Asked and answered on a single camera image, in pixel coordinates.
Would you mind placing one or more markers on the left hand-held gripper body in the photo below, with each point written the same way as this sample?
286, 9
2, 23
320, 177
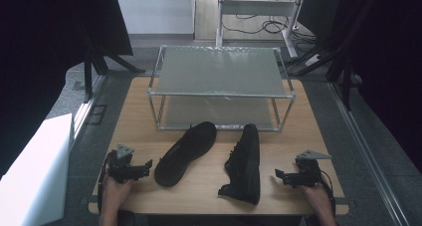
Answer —
121, 168

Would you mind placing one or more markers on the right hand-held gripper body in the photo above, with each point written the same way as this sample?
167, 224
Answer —
308, 173

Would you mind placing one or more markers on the person's left hand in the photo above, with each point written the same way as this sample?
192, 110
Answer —
114, 192

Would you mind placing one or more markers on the person's right hand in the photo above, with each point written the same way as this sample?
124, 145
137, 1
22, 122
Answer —
316, 199

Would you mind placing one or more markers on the black shoe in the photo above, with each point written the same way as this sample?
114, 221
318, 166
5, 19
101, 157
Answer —
244, 166
185, 153

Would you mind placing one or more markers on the floor outlet cover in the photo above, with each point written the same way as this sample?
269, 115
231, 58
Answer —
97, 114

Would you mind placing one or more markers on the white box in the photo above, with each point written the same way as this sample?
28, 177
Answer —
33, 173

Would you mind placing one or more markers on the black tripod stand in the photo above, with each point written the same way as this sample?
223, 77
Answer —
345, 70
96, 63

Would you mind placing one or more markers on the white power strip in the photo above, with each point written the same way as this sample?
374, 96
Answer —
312, 60

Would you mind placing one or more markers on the black curtain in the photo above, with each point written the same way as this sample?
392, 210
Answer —
43, 53
388, 70

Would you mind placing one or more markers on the aluminium floor rail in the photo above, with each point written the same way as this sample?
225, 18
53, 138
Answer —
88, 106
368, 153

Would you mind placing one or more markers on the metal frame shoe rack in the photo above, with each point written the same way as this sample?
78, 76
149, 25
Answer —
220, 71

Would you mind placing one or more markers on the white desk frame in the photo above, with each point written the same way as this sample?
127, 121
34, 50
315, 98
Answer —
255, 7

